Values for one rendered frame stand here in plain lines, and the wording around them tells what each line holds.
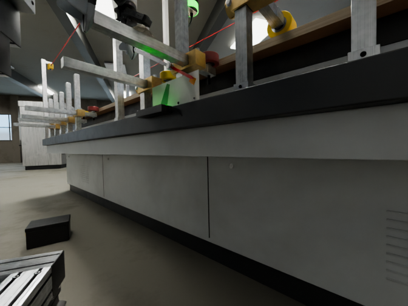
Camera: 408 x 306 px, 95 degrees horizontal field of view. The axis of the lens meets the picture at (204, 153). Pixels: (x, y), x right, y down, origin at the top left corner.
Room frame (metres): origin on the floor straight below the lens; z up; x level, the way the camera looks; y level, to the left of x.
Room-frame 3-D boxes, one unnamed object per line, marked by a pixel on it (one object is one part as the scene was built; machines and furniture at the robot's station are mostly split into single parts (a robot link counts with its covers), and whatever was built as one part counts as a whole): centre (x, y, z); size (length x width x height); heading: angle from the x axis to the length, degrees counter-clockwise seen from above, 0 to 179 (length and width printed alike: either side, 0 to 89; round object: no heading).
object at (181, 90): (0.69, 0.11, 0.75); 0.26 x 0.01 x 0.10; 49
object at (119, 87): (1.03, 0.45, 0.93); 0.05 x 0.04 x 0.45; 49
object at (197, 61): (0.67, 0.05, 0.85); 0.13 x 0.06 x 0.05; 49
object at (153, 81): (0.84, 0.24, 0.83); 0.13 x 0.06 x 0.05; 49
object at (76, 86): (1.51, 1.01, 0.92); 0.03 x 0.03 x 0.48; 49
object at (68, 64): (0.75, 0.29, 0.82); 0.43 x 0.03 x 0.04; 139
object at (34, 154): (6.35, 5.02, 1.01); 1.57 x 1.20 x 2.02; 20
